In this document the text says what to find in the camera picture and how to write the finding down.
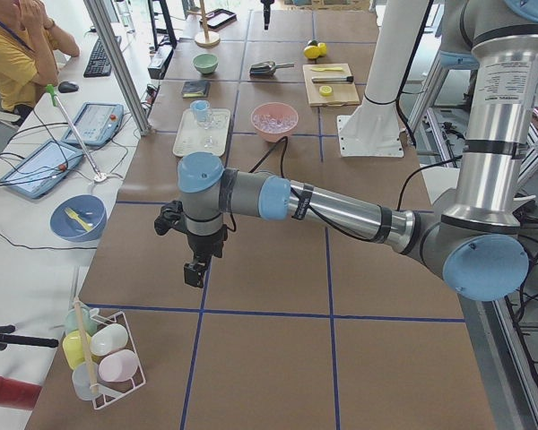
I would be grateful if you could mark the yellow cup in rack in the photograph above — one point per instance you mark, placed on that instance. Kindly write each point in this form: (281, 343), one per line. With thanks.
(72, 347)

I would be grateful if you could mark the green ceramic bowl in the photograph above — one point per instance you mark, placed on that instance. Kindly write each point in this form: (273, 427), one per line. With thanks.
(205, 63)

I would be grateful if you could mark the near teach pendant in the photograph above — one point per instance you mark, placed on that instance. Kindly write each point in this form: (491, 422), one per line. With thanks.
(43, 169)

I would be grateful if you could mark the yellow plastic knife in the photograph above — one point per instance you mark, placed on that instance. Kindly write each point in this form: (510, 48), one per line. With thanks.
(327, 69)

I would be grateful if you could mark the pink bowl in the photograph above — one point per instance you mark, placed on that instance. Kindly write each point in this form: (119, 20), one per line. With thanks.
(275, 109)

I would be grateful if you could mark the aluminium frame post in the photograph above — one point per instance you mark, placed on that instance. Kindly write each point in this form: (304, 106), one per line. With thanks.
(101, 22)

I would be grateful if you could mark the dark grey folded cloth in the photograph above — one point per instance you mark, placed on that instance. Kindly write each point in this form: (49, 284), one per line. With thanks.
(195, 89)

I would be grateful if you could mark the clear cup in rack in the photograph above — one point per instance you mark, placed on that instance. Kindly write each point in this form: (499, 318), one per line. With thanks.
(81, 383)

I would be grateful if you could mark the far teach pendant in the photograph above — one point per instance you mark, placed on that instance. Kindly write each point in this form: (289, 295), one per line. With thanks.
(97, 123)

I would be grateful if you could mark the metal ice scoop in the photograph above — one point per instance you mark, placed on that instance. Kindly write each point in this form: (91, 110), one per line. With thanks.
(267, 68)

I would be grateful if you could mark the blue plastic cup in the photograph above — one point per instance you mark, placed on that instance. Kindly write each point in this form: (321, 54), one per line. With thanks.
(201, 111)

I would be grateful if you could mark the wooden cutting board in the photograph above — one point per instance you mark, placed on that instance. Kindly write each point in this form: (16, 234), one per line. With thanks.
(344, 94)

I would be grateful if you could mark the yellow lemon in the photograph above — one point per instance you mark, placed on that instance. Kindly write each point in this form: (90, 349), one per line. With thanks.
(323, 48)
(312, 52)

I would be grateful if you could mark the cream bear tray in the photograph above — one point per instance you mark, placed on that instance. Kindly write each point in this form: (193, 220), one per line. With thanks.
(190, 134)

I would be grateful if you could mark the pink cup in rack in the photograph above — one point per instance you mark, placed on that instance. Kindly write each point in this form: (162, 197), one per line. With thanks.
(118, 366)

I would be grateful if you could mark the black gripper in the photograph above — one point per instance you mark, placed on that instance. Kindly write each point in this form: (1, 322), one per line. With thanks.
(201, 245)

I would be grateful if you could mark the black keyboard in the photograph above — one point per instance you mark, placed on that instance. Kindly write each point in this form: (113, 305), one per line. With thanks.
(98, 63)

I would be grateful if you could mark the lemon half slice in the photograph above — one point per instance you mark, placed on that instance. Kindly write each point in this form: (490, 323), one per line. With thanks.
(325, 90)

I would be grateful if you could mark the wooden cup tree stand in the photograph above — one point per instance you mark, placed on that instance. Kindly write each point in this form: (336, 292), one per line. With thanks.
(206, 38)

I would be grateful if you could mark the white cup in rack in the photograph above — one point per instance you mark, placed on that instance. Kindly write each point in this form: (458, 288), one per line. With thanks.
(109, 339)

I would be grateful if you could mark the green cup in rack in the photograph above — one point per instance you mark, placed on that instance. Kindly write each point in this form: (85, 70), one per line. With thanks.
(71, 323)

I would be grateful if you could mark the black tripod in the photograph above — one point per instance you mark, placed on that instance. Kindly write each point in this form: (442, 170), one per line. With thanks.
(8, 337)

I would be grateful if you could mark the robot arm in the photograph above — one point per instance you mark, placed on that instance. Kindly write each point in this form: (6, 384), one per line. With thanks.
(470, 240)
(267, 5)

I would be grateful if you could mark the person in yellow shirt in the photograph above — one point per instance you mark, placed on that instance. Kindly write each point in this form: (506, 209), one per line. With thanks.
(28, 39)

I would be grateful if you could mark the teach pendant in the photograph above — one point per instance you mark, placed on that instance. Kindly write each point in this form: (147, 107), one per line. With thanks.
(43, 169)
(97, 123)

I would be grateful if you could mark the red cylinder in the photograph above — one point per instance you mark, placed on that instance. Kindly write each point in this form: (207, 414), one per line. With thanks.
(15, 394)

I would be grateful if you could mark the clear ice cubes pile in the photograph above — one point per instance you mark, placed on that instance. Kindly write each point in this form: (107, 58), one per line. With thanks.
(273, 124)

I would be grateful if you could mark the blue bowl on side table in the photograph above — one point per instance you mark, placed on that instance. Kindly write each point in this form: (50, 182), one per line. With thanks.
(79, 219)

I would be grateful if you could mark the clear wine glass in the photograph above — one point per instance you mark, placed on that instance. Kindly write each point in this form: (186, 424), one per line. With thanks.
(213, 121)

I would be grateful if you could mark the black computer mouse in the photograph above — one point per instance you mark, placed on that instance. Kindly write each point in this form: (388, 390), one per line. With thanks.
(67, 87)

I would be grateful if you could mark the white wire cup rack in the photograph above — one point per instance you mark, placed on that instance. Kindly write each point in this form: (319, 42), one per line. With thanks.
(109, 392)

